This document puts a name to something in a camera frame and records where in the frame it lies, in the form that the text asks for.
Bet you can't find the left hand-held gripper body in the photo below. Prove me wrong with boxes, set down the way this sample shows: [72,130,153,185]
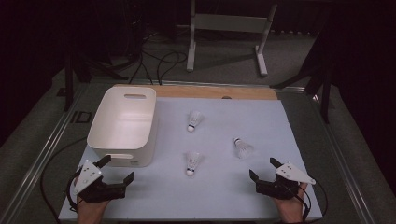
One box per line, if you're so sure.
[73,159,127,204]

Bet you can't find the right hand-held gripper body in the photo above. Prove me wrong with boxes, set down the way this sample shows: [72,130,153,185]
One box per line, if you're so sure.
[255,161,317,201]

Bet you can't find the white shuttlecock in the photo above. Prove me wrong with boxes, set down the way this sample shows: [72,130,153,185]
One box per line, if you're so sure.
[187,110,204,133]
[233,137,254,160]
[185,151,202,177]

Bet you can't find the white plastic bin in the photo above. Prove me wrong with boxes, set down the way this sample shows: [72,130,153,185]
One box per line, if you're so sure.
[86,86,158,168]

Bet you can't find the person's right hand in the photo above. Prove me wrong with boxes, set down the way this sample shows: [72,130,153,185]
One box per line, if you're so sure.
[273,182,308,224]

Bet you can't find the person's left hand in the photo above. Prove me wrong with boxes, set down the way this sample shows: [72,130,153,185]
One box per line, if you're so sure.
[75,195,110,224]

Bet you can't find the pale blue table mat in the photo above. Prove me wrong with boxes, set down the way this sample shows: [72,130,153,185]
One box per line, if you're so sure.
[58,96,323,222]

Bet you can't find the black metal stand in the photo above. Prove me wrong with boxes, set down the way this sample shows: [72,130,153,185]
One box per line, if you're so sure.
[64,52,129,112]
[270,6,335,125]

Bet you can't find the wooden board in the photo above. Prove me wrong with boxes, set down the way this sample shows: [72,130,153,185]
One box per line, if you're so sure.
[113,83,278,101]

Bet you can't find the white metal stand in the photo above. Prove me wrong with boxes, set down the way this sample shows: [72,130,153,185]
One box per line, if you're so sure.
[176,0,278,77]

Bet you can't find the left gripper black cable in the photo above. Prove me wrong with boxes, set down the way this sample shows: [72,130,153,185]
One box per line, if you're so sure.
[65,169,82,214]

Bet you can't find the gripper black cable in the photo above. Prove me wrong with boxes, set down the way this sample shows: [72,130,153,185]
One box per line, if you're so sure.
[298,182,329,219]
[65,169,82,214]

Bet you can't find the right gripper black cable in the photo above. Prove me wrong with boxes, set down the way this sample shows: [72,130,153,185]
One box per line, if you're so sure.
[298,182,329,219]

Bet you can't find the black cable on floor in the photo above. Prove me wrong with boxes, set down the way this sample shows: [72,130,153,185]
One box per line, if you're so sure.
[39,135,89,224]

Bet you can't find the black floor cables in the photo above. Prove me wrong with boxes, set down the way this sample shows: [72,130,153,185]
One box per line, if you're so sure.
[129,31,188,86]

